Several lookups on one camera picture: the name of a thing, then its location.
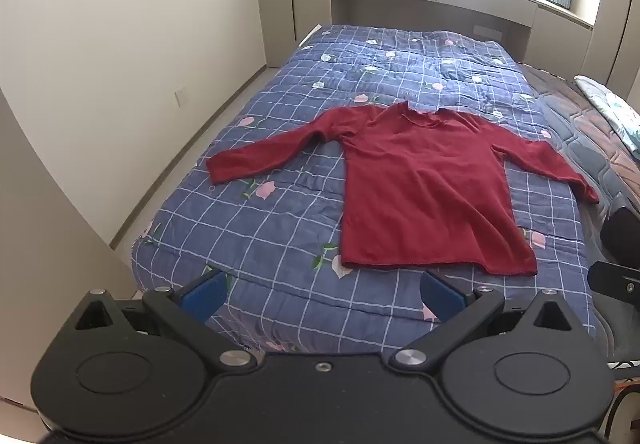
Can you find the folded light floral blanket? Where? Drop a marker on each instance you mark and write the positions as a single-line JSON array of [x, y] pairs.
[[615, 109]]

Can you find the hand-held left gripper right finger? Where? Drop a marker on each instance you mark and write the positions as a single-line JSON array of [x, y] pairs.
[[442, 296]]

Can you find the red long-sleeved shirt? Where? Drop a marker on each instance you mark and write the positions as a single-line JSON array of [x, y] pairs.
[[425, 189]]

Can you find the long white wall socket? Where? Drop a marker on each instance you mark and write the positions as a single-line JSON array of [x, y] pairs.
[[489, 31]]

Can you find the beige cabinet with key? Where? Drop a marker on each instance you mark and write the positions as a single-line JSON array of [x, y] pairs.
[[40, 249]]

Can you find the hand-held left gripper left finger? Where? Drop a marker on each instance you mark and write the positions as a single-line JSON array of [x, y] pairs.
[[202, 294]]

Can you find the grey quilted mattress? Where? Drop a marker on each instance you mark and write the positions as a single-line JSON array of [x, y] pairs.
[[575, 124]]

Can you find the blue checked floral quilt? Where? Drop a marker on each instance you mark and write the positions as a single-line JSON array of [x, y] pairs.
[[280, 234]]

